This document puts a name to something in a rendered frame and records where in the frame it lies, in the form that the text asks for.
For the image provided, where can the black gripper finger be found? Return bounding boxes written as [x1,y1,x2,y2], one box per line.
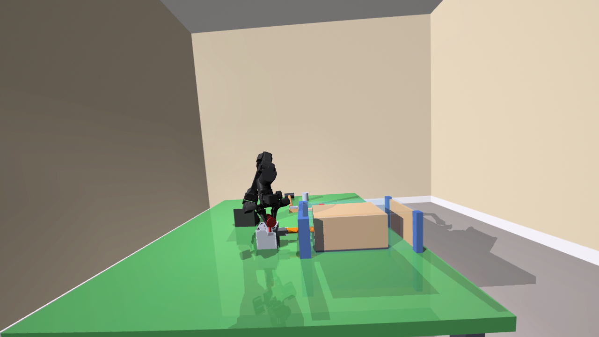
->
[256,209,268,227]
[270,206,281,219]

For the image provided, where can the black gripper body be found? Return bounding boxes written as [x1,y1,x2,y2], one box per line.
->
[243,187,290,213]

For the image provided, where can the blue rectangular frame bar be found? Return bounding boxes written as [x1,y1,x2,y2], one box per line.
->
[298,201,305,259]

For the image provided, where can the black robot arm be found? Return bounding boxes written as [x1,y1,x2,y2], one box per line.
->
[242,151,283,208]

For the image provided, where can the mallet with orange handle and dark grey head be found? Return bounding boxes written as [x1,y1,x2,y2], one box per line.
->
[285,193,294,206]

